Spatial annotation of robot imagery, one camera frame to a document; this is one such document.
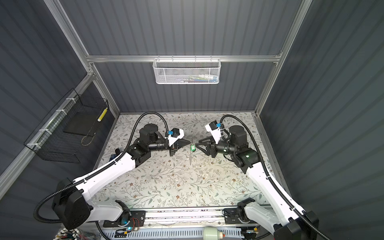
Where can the black wire wall basket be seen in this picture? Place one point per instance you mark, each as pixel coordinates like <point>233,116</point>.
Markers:
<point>69,133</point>

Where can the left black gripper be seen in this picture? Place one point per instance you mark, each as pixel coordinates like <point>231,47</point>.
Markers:
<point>174,148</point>

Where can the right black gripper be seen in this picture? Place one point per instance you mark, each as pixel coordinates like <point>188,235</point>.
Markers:
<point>211,146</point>

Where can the white mesh wall basket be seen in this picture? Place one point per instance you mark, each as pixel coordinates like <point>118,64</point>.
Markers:
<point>194,72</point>

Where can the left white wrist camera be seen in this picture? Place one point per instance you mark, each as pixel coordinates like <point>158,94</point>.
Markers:
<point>174,135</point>

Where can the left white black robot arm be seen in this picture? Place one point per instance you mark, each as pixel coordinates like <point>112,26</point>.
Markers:
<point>72,205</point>

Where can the yellow marker in basket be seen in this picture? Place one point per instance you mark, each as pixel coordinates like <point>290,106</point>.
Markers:
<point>102,115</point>

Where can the white slotted cable duct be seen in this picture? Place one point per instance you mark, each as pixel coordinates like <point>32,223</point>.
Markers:
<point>170,234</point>

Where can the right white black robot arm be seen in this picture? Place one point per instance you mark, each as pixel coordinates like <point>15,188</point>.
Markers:
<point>287,220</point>

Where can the white cylinder canister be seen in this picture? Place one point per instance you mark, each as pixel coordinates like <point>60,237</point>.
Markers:
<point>210,233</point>

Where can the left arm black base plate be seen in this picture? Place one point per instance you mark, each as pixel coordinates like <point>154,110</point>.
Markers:
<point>134,219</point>

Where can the blue black tool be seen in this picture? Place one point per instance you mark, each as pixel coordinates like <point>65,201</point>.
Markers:
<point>116,154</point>

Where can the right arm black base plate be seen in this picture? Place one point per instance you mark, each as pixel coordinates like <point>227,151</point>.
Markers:
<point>232,217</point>

